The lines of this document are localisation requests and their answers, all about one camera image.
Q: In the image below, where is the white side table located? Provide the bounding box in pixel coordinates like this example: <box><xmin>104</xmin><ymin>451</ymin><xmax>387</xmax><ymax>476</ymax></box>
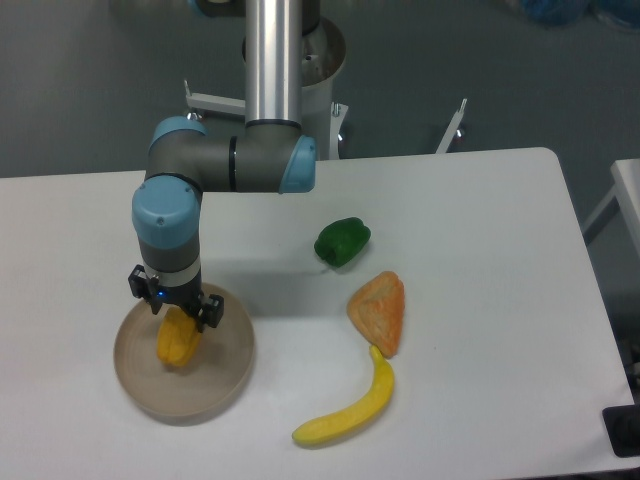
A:
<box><xmin>581</xmin><ymin>158</ymin><xmax>639</xmax><ymax>251</ymax></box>

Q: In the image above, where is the yellow toy pepper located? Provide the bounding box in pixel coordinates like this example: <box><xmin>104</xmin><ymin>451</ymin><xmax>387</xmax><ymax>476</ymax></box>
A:
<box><xmin>156</xmin><ymin>307</ymin><xmax>202</xmax><ymax>367</ymax></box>

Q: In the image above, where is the yellow toy banana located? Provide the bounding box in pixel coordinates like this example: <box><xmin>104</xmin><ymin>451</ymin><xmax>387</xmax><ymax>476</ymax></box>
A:
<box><xmin>291</xmin><ymin>345</ymin><xmax>395</xmax><ymax>447</ymax></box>

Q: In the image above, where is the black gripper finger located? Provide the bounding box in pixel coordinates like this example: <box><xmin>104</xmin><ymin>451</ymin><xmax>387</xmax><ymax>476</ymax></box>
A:
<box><xmin>128</xmin><ymin>265</ymin><xmax>163</xmax><ymax>315</ymax></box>
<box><xmin>193</xmin><ymin>293</ymin><xmax>224</xmax><ymax>333</ymax></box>

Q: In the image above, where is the blue bag in background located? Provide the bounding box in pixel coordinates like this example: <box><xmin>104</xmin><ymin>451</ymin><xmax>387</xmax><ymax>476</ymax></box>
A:
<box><xmin>511</xmin><ymin>0</ymin><xmax>639</xmax><ymax>33</ymax></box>

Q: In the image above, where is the beige round plate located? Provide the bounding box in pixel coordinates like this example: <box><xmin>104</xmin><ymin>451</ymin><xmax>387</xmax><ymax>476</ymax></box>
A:
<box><xmin>113</xmin><ymin>283</ymin><xmax>256</xmax><ymax>425</ymax></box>

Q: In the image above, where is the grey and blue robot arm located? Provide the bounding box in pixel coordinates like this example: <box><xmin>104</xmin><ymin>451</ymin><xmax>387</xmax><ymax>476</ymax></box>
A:
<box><xmin>128</xmin><ymin>1</ymin><xmax>320</xmax><ymax>330</ymax></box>

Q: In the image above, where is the green toy pepper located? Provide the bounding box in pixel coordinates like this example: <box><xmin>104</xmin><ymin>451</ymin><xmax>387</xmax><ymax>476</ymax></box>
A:
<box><xmin>314</xmin><ymin>217</ymin><xmax>371</xmax><ymax>268</ymax></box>

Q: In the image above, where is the orange triangular toy pastry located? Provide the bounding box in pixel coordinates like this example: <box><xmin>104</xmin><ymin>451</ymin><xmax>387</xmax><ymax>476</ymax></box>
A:
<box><xmin>347</xmin><ymin>271</ymin><xmax>405</xmax><ymax>358</ymax></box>

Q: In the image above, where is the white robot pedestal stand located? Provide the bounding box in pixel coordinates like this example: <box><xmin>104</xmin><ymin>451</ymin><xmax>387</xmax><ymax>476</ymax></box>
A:
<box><xmin>184</xmin><ymin>17</ymin><xmax>467</xmax><ymax>160</ymax></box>

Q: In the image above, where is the black device at table edge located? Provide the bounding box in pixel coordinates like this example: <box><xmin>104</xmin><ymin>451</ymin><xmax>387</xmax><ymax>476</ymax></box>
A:
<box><xmin>602</xmin><ymin>404</ymin><xmax>640</xmax><ymax>458</ymax></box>

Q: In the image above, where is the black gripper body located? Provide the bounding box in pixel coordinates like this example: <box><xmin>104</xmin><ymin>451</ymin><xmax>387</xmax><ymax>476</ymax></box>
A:
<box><xmin>144</xmin><ymin>271</ymin><xmax>202</xmax><ymax>316</ymax></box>

